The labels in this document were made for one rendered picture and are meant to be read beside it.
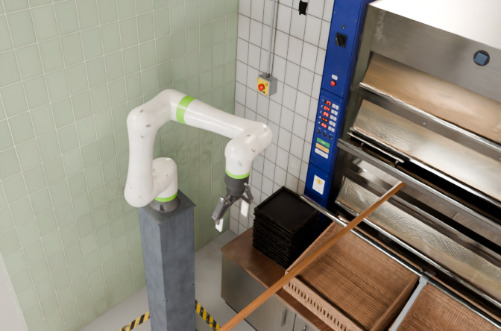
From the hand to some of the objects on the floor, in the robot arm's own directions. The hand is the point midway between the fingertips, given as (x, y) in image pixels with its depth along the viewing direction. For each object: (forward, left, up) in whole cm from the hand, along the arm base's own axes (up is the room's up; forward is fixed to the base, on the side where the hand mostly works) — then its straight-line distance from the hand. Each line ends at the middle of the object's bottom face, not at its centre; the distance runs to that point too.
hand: (231, 220), depth 198 cm
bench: (+67, +73, -146) cm, 176 cm away
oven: (+61, +196, -146) cm, 252 cm away
